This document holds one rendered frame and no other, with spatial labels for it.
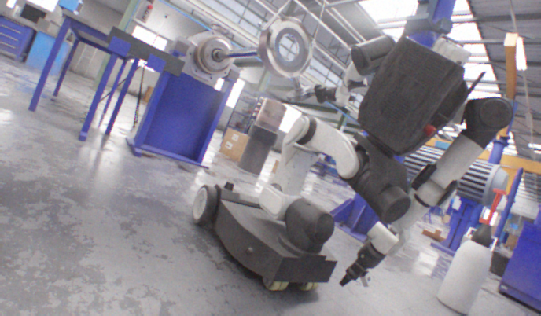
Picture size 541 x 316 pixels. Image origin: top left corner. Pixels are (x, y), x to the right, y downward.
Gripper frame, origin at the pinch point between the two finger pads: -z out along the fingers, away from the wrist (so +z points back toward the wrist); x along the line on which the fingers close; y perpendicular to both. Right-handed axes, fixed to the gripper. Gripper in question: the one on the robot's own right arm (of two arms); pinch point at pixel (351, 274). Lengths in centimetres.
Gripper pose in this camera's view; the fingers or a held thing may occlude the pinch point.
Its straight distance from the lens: 118.2
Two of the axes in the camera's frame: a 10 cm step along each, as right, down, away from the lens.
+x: 6.5, -0.8, 7.5
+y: -6.4, -6.0, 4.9
